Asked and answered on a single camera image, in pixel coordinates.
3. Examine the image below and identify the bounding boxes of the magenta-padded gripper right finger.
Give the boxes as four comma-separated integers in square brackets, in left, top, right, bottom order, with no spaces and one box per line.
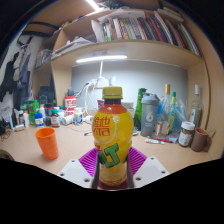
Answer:
[124,145,170,190]

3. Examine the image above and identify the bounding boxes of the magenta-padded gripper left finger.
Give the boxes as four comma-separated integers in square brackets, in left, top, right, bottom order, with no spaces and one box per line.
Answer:
[57,146,101,190]

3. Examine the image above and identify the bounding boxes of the yellow iced tea bottle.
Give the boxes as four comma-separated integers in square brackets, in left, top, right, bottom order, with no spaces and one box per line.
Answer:
[91,86,135,190]

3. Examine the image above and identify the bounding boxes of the white tube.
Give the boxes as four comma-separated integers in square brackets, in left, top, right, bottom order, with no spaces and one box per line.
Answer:
[145,137,166,145]

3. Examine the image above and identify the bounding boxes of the orange plastic cup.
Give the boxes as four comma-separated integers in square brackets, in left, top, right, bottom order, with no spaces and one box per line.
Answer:
[34,127,60,161]

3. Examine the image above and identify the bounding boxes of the brown jar with white lid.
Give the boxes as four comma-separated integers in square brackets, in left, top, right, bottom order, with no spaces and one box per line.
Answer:
[178,121,196,148]

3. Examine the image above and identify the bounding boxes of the grey shaker bottle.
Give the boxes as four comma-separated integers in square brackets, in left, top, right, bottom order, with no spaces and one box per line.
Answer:
[140,92,161,138]

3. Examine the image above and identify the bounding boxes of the dark jar with green cap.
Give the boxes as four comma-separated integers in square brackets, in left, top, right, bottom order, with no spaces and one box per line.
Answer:
[50,108,61,128]

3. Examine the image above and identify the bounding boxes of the brown mug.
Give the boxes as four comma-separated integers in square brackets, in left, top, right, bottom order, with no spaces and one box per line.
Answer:
[190,127,213,153]

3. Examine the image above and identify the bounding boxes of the clear bottle with green cap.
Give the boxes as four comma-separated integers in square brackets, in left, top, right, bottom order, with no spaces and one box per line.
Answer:
[166,91,178,134]

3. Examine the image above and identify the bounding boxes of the white bottle with blue label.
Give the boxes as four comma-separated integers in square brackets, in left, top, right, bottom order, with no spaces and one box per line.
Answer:
[34,112,45,128]

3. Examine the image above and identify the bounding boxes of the green glass bottle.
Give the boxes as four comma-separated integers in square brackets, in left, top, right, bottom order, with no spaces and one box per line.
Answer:
[133,87,148,131]

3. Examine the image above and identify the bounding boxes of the white and blue carton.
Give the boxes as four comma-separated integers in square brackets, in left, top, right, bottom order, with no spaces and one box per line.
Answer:
[121,101,136,118]

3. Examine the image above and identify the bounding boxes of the red and white can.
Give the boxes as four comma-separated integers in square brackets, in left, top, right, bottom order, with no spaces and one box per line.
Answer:
[64,95,77,117]

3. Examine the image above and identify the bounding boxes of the tall clear glass bottle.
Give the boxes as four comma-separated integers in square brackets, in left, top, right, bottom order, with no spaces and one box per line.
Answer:
[189,84,204,128]

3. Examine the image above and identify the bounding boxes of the dark hanging clothes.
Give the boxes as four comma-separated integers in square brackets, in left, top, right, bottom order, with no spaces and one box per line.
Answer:
[0,43,34,108]

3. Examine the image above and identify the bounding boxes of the under-shelf light strip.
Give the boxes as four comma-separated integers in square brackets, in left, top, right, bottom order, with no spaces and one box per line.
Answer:
[75,54,128,64]

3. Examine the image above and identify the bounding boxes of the ceiling light tube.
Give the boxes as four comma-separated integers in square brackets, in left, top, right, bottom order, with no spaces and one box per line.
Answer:
[85,0,101,12]

